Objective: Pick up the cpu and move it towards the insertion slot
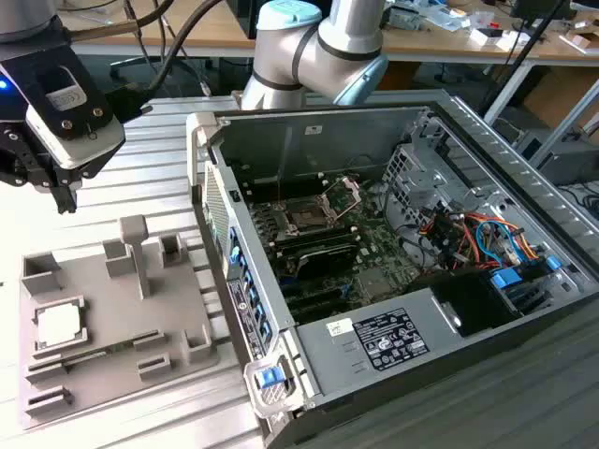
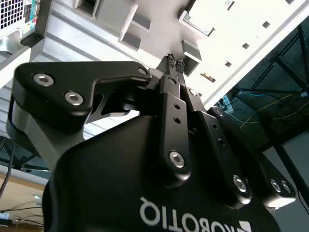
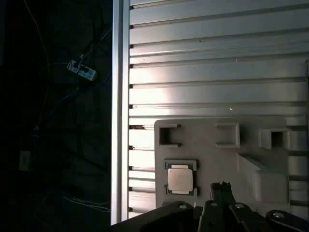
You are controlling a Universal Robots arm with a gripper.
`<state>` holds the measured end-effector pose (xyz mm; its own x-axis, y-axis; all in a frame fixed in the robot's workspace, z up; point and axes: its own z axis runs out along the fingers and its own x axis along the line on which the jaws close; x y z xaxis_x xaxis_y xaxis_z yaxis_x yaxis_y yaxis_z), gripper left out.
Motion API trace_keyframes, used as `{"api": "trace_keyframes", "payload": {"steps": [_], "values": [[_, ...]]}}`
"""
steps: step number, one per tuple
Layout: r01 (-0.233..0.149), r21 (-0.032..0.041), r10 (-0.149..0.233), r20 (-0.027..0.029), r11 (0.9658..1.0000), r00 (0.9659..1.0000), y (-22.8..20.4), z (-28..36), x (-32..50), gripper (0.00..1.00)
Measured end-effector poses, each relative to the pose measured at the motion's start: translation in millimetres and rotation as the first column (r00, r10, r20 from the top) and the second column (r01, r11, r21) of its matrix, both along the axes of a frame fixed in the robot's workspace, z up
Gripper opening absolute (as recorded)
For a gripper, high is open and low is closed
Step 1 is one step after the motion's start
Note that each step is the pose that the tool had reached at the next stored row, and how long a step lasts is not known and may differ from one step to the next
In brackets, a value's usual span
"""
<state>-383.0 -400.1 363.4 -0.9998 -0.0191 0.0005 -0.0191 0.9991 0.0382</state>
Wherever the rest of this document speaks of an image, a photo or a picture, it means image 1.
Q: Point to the wooden desk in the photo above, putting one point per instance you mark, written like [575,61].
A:
[421,42]
[224,28]

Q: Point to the small blue clip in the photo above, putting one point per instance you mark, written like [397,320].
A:
[552,263]

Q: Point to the black slanted pole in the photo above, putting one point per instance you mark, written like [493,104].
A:
[523,53]

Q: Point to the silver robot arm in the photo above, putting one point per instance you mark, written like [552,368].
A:
[299,51]

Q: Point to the black graphics card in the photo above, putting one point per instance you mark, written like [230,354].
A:
[327,259]

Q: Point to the blue case latch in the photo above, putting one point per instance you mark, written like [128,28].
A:
[270,378]

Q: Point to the silver green CPU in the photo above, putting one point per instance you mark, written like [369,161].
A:
[58,325]

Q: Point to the black monitor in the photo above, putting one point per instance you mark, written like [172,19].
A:
[524,7]

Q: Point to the thin locking lever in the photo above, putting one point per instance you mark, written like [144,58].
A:
[280,192]

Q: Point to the grey power supply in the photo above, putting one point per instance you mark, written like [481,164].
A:
[327,365]

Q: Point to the grey computer tower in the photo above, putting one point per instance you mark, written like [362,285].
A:
[571,161]

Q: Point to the perforated metal drive cage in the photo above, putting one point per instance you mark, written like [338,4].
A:
[412,187]

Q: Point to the metal disk bay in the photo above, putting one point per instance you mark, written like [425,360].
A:
[533,299]

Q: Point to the large brown carton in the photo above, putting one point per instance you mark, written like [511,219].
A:
[552,89]

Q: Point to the black expansion slot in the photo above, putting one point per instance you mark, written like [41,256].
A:
[323,311]
[313,294]

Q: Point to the grey metal device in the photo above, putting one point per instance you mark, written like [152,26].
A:
[404,18]

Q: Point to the CPU socket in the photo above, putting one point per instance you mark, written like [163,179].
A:
[304,217]

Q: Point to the green motherboard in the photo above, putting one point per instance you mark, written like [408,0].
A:
[384,252]

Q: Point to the black RAM slot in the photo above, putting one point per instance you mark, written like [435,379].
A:
[299,246]
[262,189]
[318,232]

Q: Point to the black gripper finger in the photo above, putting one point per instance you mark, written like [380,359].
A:
[28,159]

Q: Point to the small white box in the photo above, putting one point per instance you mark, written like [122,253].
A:
[491,38]

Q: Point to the small open cardboard box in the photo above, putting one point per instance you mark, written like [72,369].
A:
[582,43]

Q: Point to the silver chipset heatsink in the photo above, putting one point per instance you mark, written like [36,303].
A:
[374,284]

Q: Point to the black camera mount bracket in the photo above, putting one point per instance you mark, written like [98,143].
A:
[96,100]

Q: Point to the open PC case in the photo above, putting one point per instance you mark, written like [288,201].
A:
[262,140]

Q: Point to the grey parts rack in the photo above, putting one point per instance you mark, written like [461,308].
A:
[117,304]

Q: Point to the green RAM stick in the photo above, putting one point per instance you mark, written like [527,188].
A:
[112,348]

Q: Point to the blue disk carrier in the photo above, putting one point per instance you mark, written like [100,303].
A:
[506,279]

